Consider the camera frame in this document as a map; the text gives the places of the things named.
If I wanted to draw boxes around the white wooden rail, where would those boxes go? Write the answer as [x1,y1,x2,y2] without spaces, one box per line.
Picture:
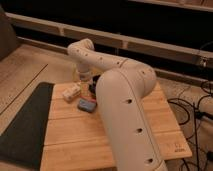
[6,12,213,68]

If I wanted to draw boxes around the dark metal bowl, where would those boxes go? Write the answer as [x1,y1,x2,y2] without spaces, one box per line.
[88,75,101,99]

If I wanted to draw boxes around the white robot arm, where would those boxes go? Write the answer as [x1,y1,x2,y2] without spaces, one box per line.
[67,39,168,171]

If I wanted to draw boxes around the dark floor mat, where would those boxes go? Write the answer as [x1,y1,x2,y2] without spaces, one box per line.
[0,82,54,170]

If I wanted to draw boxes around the black cables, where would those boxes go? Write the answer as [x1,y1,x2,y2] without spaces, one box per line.
[167,49,213,171]

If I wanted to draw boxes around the blue grey sponge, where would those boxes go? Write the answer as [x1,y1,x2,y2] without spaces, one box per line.
[77,98,97,113]

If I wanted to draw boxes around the white sponge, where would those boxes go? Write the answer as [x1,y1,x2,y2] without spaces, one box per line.
[62,84,81,102]

